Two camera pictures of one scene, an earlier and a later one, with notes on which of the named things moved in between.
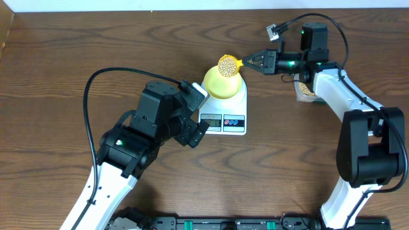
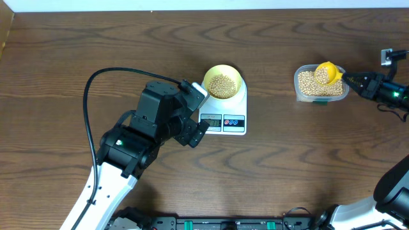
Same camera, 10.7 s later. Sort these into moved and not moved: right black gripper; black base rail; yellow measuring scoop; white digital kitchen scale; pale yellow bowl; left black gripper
Moved: yellow measuring scoop; right black gripper
Not moved: black base rail; white digital kitchen scale; pale yellow bowl; left black gripper
